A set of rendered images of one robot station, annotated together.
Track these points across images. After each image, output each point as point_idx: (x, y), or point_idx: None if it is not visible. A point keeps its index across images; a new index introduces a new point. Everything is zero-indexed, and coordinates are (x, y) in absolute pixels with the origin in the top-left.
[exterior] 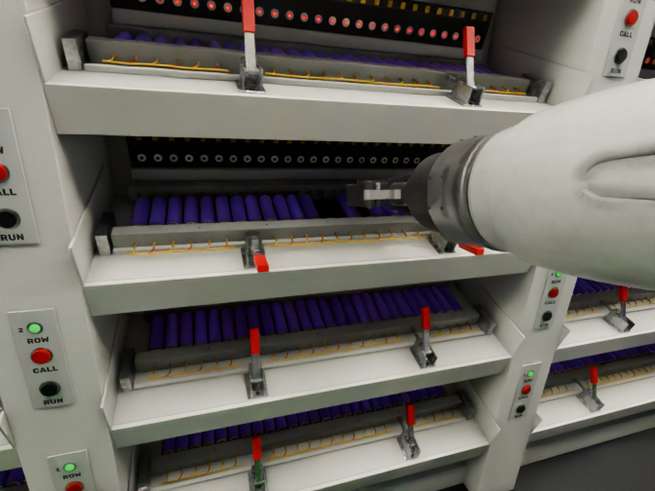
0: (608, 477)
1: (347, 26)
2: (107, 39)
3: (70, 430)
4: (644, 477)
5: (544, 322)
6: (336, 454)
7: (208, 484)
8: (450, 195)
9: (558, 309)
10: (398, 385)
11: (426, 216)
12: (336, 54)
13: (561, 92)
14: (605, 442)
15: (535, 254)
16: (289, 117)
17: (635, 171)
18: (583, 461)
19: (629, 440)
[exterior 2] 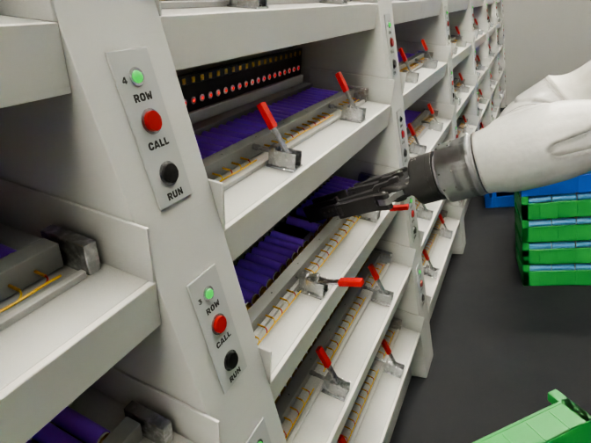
0: (457, 310)
1: (240, 89)
2: None
3: None
4: (468, 297)
5: (414, 235)
6: (368, 411)
7: None
8: (464, 178)
9: (415, 222)
10: (386, 326)
11: (433, 196)
12: (254, 113)
13: (375, 92)
14: (439, 294)
15: (527, 186)
16: (314, 175)
17: (567, 144)
18: (441, 312)
19: (446, 285)
